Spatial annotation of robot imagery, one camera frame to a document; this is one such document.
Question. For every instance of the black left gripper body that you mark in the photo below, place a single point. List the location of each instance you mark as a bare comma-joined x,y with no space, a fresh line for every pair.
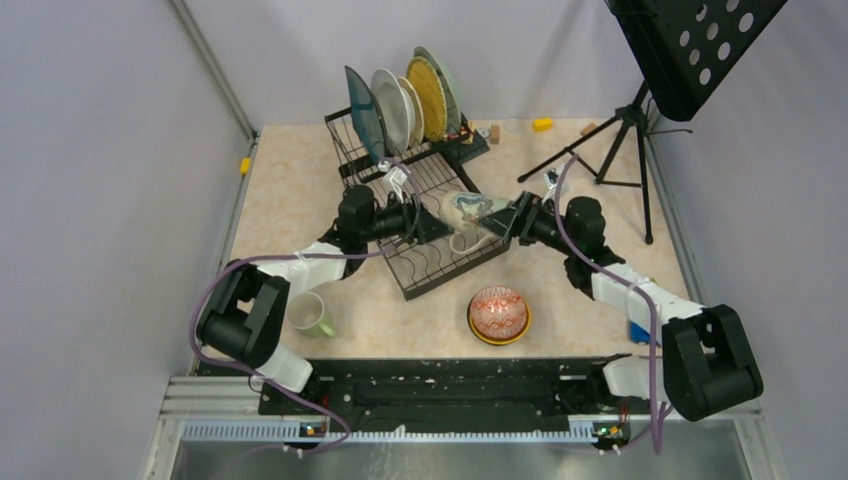
396,220

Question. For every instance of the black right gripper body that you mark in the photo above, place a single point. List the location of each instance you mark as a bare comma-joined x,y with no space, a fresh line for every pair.
540,225

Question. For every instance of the beige mug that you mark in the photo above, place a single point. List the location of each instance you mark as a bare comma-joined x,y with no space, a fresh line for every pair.
462,211

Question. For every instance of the black wire dish rack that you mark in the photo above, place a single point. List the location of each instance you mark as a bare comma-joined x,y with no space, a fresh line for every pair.
416,268

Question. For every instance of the cream floral plate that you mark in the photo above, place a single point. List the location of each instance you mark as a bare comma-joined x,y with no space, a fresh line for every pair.
415,115

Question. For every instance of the white plate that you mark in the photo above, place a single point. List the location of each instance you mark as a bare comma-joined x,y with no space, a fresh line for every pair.
396,109

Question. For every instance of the light green flower plate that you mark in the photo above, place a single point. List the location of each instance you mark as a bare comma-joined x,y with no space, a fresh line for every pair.
454,114

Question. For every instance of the dark teal square plate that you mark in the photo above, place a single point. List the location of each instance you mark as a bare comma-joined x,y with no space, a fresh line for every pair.
366,116

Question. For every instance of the yellow bamboo pattern plate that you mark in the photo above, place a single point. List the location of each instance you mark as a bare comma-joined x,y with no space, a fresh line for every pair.
425,80

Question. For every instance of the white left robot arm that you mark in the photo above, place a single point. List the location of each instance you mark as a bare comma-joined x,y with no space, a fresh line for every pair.
241,313

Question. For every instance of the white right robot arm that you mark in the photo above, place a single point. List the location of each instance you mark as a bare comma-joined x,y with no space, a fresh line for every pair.
703,362

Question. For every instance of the red patterned bowl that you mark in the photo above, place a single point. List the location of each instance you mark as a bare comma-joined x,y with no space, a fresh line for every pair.
498,311

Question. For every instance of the small wooden block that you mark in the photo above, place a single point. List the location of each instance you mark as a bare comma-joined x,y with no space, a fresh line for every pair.
495,135

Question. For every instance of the clear round lid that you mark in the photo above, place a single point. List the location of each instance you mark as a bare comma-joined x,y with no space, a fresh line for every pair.
513,126

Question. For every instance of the yellow lego block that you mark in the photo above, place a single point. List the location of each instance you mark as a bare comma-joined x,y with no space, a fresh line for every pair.
542,124

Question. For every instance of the brown wooden block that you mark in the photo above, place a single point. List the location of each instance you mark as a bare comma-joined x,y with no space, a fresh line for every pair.
587,130

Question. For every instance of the yellow bowl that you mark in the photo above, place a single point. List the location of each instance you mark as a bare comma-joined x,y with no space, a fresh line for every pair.
499,342

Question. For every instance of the green white mug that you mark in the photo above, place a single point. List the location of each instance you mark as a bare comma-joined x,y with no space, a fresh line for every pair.
308,314

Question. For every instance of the blue toy car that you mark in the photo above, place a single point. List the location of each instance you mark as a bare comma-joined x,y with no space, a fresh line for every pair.
638,335

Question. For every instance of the black music stand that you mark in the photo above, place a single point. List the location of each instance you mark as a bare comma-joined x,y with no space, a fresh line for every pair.
684,50

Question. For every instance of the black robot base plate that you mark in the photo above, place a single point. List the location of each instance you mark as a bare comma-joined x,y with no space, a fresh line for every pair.
465,400

